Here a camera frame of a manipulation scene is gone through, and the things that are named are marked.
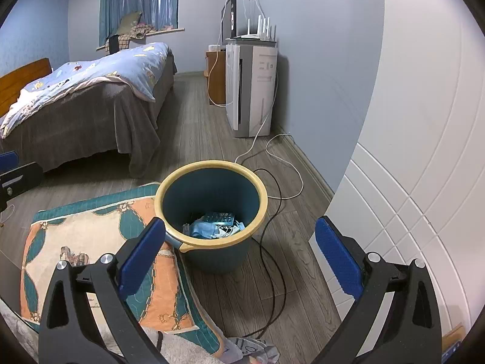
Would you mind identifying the blue curtain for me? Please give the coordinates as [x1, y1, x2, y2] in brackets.
[99, 0, 179, 46]

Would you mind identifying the wooden cabinet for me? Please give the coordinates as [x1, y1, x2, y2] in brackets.
[206, 45, 228, 105]

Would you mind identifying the bed with grey cover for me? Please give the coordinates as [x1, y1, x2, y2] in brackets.
[0, 51, 178, 179]

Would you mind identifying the blue printed quilt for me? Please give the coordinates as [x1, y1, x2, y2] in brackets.
[0, 42, 169, 139]

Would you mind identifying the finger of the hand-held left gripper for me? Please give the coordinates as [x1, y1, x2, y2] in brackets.
[0, 162, 44, 213]
[0, 151, 19, 177]

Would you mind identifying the olive pillow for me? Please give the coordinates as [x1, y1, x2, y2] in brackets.
[115, 11, 142, 35]

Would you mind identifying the white panelled wardrobe door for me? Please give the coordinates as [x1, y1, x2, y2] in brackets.
[309, 0, 485, 353]

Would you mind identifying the patterned teal orange mat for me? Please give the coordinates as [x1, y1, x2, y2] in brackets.
[20, 182, 224, 357]

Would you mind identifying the printed grey cloth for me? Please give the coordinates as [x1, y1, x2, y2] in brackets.
[223, 335, 281, 364]

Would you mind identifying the white router with antennas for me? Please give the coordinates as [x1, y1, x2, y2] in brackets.
[231, 15, 277, 42]

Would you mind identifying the blue pill blister pack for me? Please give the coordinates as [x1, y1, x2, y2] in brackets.
[201, 212, 237, 228]

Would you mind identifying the white hanging cable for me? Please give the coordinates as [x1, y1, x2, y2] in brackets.
[208, 0, 232, 107]

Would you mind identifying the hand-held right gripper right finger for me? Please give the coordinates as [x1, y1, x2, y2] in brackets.
[314, 215, 443, 364]

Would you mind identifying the grey fluffy blanket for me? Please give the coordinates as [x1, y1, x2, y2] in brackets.
[0, 299, 224, 364]

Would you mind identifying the wooden bed headboard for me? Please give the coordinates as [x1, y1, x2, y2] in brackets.
[0, 58, 52, 118]

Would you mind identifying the black floor cable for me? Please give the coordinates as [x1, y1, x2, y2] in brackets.
[242, 168, 286, 340]

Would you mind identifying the white air purifier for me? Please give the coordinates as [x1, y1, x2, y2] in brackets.
[225, 40, 278, 138]

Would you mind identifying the teal bucket with yellow rim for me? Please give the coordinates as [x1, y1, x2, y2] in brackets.
[153, 160, 269, 274]

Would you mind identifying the wooden window sill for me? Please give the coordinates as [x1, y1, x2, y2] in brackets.
[96, 27, 186, 51]

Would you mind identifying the plaid clothes pile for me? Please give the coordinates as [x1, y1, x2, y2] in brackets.
[117, 23, 156, 50]

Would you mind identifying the thin white floor cable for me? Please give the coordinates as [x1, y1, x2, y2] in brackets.
[0, 204, 16, 228]

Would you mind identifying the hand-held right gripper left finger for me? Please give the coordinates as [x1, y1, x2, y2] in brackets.
[38, 216, 167, 364]

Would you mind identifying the black flat screen monitor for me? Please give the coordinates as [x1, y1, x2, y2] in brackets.
[222, 0, 237, 40]

